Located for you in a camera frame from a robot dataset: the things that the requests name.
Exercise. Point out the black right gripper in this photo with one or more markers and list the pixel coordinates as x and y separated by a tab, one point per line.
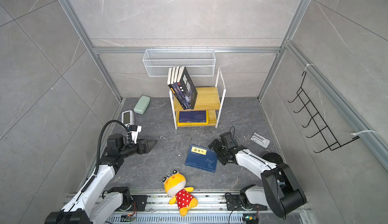
220	144

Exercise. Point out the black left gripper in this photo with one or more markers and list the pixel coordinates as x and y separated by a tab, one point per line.
146	150

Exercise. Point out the blue book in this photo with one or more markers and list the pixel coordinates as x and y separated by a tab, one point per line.
202	158

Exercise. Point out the yellow cartoon book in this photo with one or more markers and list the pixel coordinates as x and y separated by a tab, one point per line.
191	124

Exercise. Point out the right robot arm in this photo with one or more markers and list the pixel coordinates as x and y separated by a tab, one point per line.
281	191

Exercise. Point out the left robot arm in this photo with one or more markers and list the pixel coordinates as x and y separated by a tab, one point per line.
82	208

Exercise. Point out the white metal phone stand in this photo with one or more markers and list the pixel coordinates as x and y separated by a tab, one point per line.
260	140

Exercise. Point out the white digital clock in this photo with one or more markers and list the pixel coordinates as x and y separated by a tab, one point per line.
127	118

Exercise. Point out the mint green case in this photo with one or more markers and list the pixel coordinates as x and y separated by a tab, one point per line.
142	105

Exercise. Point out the yellow frog plush toy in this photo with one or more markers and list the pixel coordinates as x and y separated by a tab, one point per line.
175	187

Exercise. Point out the black-haired doll plush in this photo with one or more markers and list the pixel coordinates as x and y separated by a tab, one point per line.
273	158

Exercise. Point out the white wooden two-tier shelf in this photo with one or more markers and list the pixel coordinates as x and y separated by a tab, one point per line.
210	99

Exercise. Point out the black upright book on shelf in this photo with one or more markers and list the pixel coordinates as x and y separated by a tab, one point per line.
172	86

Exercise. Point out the white wire mesh basket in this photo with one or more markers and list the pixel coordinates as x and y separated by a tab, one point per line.
199	62

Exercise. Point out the black wire hook rack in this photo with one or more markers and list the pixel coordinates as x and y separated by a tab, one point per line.
317	120

